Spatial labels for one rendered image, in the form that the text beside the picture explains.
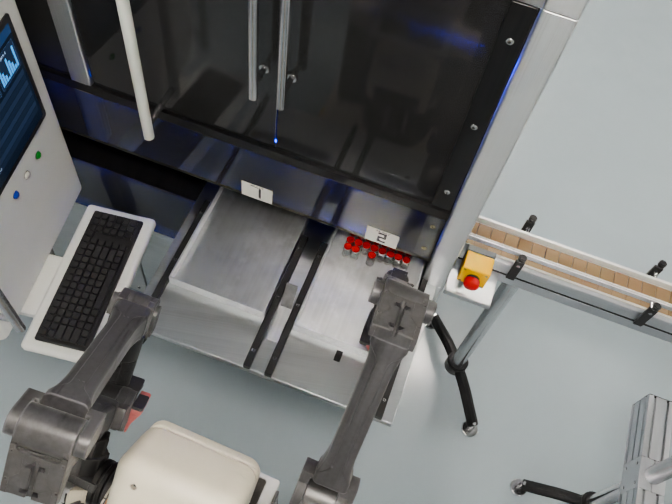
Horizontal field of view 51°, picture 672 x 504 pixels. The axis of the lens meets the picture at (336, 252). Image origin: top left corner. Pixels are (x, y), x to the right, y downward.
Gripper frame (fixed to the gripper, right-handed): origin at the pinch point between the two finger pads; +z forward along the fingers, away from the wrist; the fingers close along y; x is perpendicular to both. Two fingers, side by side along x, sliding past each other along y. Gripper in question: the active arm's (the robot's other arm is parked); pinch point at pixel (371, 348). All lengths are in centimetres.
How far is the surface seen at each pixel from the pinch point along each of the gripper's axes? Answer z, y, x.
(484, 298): -0.4, 27.3, -23.8
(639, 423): 36, 33, -85
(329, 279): 1.3, 16.4, 16.5
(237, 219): 0, 24, 46
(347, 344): 1.0, -0.8, 5.8
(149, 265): 53, 34, 80
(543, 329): 78, 89, -63
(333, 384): 5.9, -9.9, 5.5
